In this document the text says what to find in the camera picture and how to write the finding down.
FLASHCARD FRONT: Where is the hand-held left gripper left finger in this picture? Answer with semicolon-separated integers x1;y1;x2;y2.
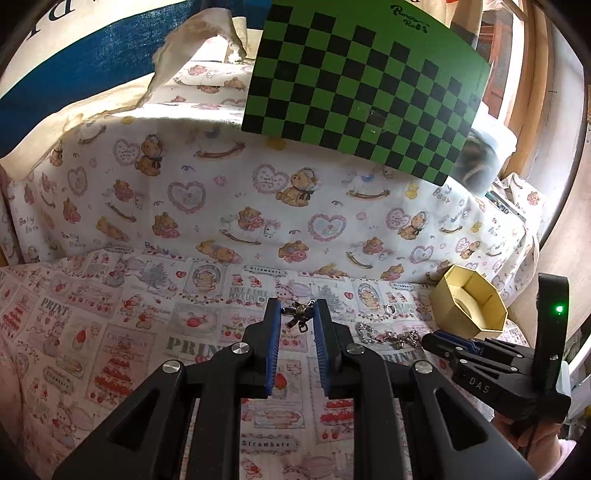
52;298;282;480

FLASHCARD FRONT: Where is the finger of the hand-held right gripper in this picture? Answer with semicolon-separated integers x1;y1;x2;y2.
421;333;463;366
431;330;486;352

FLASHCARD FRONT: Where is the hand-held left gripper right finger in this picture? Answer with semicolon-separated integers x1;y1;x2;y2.
313;300;539;480

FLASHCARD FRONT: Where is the yellow octagonal paper box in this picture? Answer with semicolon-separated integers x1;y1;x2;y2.
430;264;509;340

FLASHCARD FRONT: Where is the silver charm pendant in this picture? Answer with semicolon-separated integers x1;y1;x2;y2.
283;300;317;333

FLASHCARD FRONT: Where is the silver chain bracelet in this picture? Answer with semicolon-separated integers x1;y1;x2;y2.
356;323;423;348

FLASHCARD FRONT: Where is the person's right hand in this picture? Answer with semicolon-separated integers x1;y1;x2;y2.
492;413;564;464

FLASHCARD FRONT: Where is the small grey case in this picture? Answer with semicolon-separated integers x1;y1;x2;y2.
485;190;527;217

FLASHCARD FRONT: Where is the bear print cloth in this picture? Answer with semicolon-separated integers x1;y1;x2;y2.
0;55;541;315

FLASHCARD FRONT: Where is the strawberry print cloth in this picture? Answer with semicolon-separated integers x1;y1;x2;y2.
0;247;532;480

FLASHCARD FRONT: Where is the translucent plastic bucket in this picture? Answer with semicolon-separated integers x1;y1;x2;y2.
450;113;517;195

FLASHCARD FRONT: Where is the green black checkerboard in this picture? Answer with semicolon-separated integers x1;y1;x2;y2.
241;0;491;186

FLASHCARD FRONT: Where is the striped printed curtain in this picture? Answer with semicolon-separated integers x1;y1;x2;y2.
0;0;250;160

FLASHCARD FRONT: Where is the wooden window frame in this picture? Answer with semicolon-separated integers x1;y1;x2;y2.
475;0;568;185

